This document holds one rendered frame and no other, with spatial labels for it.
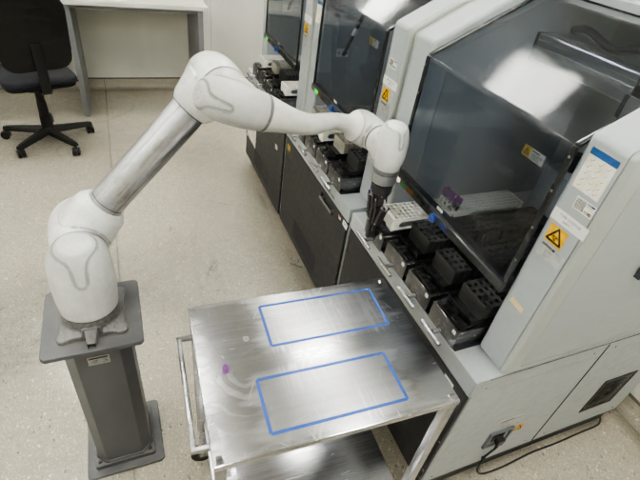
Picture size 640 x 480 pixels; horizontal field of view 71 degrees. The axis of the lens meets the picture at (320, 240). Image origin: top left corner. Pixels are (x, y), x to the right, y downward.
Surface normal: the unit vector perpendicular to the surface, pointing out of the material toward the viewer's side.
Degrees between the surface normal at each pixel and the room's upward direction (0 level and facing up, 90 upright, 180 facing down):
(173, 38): 90
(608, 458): 0
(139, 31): 90
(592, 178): 90
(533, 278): 90
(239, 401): 0
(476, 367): 0
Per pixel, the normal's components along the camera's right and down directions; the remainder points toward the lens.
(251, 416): 0.13, -0.78
